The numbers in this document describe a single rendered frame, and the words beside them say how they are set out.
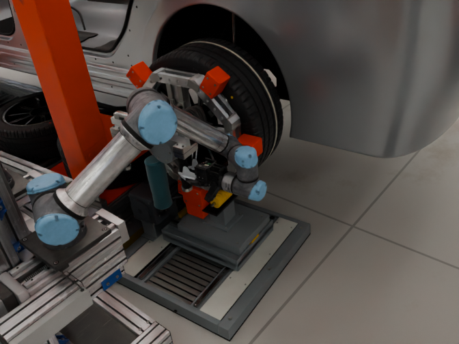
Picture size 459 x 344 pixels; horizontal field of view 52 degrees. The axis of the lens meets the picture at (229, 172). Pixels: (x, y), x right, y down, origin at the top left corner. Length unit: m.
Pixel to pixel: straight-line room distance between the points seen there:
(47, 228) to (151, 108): 0.45
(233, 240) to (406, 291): 0.88
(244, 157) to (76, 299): 0.70
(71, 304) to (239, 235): 1.08
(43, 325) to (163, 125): 0.70
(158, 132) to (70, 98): 0.94
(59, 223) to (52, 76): 0.94
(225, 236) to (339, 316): 0.67
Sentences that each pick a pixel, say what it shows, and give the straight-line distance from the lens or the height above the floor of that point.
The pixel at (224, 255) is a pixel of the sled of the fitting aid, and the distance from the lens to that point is 2.40.
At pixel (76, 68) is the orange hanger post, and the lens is 2.22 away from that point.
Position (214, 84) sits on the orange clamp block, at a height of 1.12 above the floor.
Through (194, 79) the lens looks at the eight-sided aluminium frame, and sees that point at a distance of 1.87.
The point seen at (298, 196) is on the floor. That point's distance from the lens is 3.01.
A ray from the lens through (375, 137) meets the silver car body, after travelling 1.97.
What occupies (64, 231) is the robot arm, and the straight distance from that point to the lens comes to 1.44.
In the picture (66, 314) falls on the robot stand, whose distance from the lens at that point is 1.60.
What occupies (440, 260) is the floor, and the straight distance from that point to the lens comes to 2.70.
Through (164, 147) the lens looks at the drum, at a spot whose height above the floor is 0.87.
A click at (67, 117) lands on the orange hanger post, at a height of 0.92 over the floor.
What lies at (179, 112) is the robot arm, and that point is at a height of 1.16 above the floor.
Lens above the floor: 1.83
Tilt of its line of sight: 34 degrees down
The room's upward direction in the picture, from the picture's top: 6 degrees counter-clockwise
